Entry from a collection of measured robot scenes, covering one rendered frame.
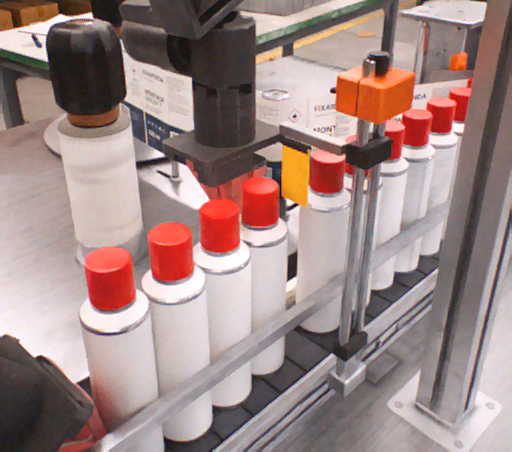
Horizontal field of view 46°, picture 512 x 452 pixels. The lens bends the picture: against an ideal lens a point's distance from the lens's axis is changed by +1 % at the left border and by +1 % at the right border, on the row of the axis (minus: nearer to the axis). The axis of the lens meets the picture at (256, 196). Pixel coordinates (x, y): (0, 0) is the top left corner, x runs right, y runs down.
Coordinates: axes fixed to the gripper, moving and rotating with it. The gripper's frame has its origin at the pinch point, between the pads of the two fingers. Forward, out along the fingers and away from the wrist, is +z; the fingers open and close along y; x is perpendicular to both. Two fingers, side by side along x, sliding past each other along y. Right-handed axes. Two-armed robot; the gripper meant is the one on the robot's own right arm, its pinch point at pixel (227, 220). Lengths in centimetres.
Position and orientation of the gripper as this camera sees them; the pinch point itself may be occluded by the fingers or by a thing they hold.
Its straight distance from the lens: 60.4
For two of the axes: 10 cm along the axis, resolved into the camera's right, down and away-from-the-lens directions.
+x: 7.2, 3.3, -6.1
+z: 0.0, 8.8, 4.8
